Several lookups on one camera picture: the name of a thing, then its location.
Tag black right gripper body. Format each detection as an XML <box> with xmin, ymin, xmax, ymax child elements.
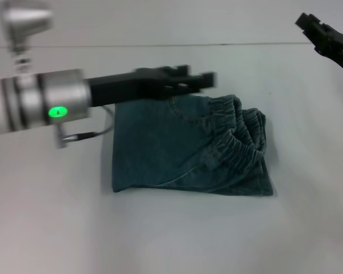
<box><xmin>313</xmin><ymin>26</ymin><xmax>343</xmax><ymax>80</ymax></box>

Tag left gripper connector cable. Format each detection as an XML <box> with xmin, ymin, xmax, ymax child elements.
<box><xmin>55</xmin><ymin>105</ymin><xmax>115</xmax><ymax>150</ymax></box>

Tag blue denim shorts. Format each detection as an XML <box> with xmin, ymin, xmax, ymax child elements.
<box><xmin>111</xmin><ymin>94</ymin><xmax>275</xmax><ymax>198</ymax></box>

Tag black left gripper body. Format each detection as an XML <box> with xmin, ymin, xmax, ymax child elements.
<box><xmin>87</xmin><ymin>67</ymin><xmax>174</xmax><ymax>108</ymax></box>

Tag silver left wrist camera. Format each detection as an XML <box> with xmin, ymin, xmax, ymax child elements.
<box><xmin>0</xmin><ymin>0</ymin><xmax>54</xmax><ymax>75</ymax></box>

